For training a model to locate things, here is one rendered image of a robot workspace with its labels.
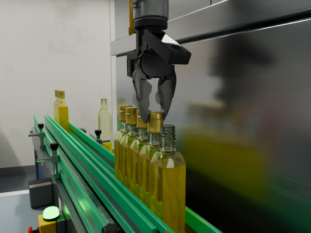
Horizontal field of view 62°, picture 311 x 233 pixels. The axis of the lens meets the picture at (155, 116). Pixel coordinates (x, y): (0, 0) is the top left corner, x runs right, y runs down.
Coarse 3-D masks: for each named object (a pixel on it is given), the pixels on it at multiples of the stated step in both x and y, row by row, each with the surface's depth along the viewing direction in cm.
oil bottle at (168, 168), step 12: (156, 156) 51; (168, 156) 50; (180, 156) 51; (156, 168) 51; (168, 168) 49; (180, 168) 51; (156, 180) 51; (168, 180) 50; (180, 180) 51; (156, 192) 52; (168, 192) 50; (180, 192) 51; (156, 204) 52; (168, 204) 50; (180, 204) 52; (168, 216) 51; (180, 216) 52; (180, 228) 53
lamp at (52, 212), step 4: (48, 208) 77; (52, 208) 77; (56, 208) 78; (44, 212) 76; (48, 212) 76; (52, 212) 76; (56, 212) 77; (44, 216) 76; (48, 216) 75; (52, 216) 76; (56, 216) 77; (44, 220) 76; (48, 220) 75; (52, 220) 76
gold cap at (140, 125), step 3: (138, 111) 60; (150, 111) 61; (138, 114) 60; (138, 117) 60; (138, 120) 61; (141, 120) 60; (138, 123) 61; (141, 123) 60; (144, 123) 60; (147, 123) 60; (138, 126) 61; (141, 126) 60; (144, 126) 60; (147, 126) 60
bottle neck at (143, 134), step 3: (138, 129) 61; (141, 129) 61; (144, 129) 61; (138, 132) 62; (141, 132) 61; (144, 132) 61; (147, 132) 61; (138, 135) 62; (141, 135) 61; (144, 135) 61; (147, 135) 61; (141, 138) 61; (144, 138) 61; (147, 138) 61
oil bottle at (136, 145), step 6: (138, 138) 62; (132, 144) 62; (138, 144) 60; (144, 144) 60; (132, 150) 62; (138, 150) 59; (132, 156) 62; (138, 156) 59; (132, 162) 62; (138, 162) 60; (132, 168) 63; (138, 168) 60; (132, 174) 63; (138, 174) 60; (132, 180) 63; (138, 180) 60; (132, 186) 63; (138, 186) 60; (132, 192) 64; (138, 192) 61; (138, 198) 61
